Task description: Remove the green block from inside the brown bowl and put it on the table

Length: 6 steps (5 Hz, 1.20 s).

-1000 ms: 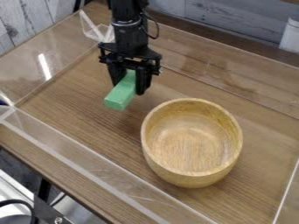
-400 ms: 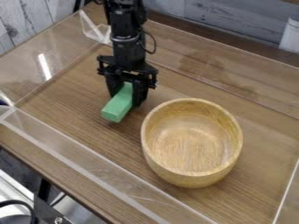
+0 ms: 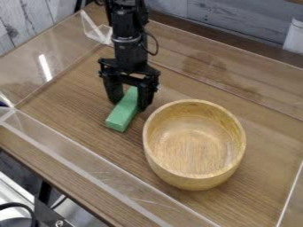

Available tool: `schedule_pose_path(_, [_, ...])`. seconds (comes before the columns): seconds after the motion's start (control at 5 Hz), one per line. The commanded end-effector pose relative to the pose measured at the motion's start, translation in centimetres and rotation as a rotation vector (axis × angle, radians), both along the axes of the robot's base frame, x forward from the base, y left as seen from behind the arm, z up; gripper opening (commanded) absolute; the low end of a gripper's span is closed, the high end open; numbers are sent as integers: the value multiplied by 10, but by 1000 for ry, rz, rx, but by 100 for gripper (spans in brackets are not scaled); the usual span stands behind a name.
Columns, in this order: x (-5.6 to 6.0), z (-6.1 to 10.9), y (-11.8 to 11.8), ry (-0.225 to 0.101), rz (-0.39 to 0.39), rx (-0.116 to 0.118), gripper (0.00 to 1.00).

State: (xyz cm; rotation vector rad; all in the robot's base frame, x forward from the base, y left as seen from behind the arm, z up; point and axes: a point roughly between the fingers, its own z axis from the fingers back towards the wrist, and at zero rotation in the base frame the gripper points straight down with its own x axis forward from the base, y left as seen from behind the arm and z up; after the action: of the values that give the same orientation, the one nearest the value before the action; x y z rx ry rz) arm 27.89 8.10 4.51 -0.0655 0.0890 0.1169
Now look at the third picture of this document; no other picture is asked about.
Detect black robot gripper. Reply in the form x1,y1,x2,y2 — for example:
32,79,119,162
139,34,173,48
99,36,161,111

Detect green rectangular block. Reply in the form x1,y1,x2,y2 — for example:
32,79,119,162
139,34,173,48
106,87,138,132

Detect brown wooden bowl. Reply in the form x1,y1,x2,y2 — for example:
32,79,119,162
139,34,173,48
142,99,246,191

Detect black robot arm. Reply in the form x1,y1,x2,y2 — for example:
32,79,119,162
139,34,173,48
99,0,162,111

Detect clear acrylic tray walls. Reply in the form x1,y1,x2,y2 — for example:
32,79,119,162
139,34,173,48
0,16,303,227

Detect black metal table leg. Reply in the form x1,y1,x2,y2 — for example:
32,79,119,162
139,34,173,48
38,181,52,204

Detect white cylindrical container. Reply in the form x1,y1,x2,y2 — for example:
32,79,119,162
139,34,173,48
283,16,303,55

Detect black bracket with screw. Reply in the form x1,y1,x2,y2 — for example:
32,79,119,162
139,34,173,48
35,199,75,227

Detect black cable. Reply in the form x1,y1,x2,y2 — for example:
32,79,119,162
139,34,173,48
0,201,39,227

